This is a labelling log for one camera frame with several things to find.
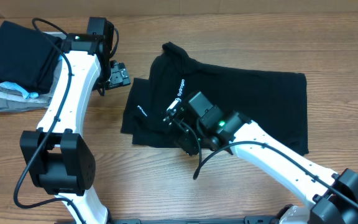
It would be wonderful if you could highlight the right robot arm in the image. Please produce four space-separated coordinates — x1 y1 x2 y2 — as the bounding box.
164 99 358 223

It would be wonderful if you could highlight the light blue cloth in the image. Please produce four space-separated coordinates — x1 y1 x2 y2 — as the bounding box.
0 56 63 103

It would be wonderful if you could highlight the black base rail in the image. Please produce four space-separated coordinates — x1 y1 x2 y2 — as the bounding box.
109 215 279 224

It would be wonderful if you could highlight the black folded garment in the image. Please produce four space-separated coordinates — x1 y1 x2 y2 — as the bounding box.
0 21 62 94

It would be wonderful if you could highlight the black polo shirt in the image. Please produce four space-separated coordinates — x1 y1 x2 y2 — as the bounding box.
121 42 309 156

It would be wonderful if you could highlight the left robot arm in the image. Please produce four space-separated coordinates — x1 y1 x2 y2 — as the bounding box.
20 33 131 223

